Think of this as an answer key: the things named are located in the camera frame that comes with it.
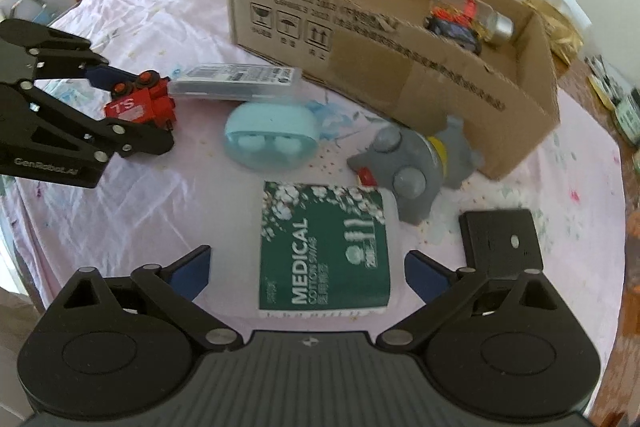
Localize pink floral tablecloth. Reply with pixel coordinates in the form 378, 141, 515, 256
1, 0, 625, 361

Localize medical cotton swabs pack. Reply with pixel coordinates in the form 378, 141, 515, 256
257, 181, 399, 317

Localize clear barcode box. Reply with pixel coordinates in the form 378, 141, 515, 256
168, 64, 302, 102

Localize light blue earbud case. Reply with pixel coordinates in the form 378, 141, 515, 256
224, 102, 320, 171

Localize cardboard box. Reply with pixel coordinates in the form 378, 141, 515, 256
228, 0, 560, 180

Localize red toy fire truck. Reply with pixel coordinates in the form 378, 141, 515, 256
104, 70, 176, 130

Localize black square device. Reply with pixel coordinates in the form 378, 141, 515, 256
459, 208, 544, 280

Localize gold glitter jar silver lid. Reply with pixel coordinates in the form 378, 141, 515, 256
431, 0, 514, 46

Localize blue toy car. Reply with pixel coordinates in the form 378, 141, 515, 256
424, 6, 482, 55

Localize gold tissue pack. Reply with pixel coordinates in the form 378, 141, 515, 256
522, 0, 584, 66

